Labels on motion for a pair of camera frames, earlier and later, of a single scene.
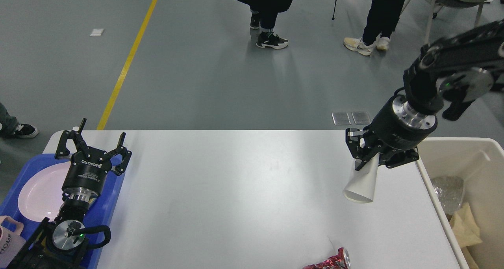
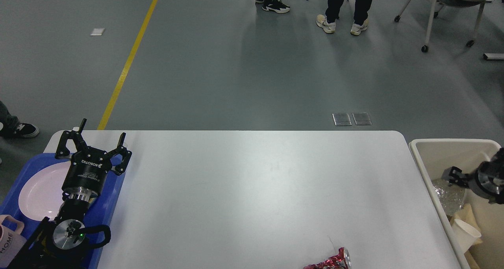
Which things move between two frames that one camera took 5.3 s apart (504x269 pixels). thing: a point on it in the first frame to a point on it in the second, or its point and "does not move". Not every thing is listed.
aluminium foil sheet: x=450 y=190 does not move
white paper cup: x=360 y=188 to x=465 y=234
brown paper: x=465 y=225 does not move
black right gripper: x=397 y=125 to x=488 y=182
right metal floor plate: x=361 y=117 does not move
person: x=387 y=2 to x=364 y=0
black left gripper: x=88 y=167 does not move
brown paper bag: x=471 y=262 does not move
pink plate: x=40 y=197 does not move
